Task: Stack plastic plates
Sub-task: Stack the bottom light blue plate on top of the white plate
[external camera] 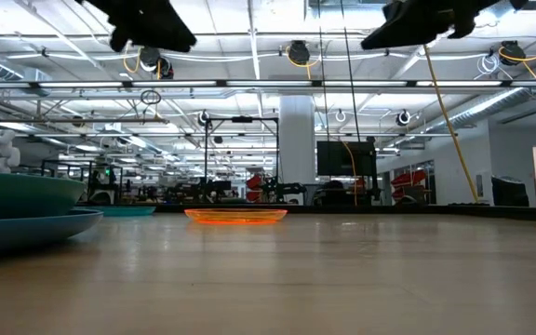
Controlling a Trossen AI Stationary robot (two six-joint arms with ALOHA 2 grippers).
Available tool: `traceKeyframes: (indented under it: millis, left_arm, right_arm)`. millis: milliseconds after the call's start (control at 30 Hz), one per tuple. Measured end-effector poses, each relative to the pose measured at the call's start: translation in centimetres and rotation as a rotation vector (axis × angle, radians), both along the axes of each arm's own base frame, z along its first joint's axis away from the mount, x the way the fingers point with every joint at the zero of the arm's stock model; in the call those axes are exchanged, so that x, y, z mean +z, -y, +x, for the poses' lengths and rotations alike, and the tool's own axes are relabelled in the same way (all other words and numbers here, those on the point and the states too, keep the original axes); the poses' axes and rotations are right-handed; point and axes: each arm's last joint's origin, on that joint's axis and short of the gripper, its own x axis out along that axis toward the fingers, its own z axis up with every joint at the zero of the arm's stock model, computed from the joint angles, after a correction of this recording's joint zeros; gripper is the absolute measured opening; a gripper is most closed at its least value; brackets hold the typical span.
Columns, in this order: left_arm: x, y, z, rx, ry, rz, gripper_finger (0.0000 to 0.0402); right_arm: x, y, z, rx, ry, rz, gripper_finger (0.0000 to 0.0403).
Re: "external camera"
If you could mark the clear orange plastic plate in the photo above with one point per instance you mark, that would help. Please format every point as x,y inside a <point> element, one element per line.
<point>235,216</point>

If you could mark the teal bowl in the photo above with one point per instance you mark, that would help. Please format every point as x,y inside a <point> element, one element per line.
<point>17,195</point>

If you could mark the long ceiling light strip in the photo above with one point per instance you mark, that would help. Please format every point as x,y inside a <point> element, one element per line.
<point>175,84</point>

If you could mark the black round bin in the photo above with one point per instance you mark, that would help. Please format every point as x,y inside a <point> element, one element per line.
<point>510,193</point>

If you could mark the clear blue small plate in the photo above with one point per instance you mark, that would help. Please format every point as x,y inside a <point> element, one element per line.
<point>128,210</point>

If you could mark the black machine green light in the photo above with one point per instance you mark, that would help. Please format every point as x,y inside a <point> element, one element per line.
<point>105,186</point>

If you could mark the white square column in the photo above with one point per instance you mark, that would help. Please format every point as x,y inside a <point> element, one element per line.
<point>296,139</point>

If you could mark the large blue plastic plate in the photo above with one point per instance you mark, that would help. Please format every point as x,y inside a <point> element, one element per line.
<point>26,232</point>

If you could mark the black gantry frame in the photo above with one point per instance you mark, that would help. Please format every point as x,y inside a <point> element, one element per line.
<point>242,119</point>

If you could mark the black aluminium rig frame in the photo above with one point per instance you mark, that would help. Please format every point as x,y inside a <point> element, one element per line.
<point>389,209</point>

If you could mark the red storage bins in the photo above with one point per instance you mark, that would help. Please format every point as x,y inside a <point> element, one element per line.
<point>410,179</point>
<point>254,182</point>

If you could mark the black distant robot arm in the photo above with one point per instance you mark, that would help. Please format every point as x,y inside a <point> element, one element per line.
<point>291,188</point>

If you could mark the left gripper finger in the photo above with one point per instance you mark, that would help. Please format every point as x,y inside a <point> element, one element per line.
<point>175,43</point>
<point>165,18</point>

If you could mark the black monitor screen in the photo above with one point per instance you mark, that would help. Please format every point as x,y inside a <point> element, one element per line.
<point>346,158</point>

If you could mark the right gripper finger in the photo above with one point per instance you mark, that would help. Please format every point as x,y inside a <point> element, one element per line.
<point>407,16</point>
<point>412,31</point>

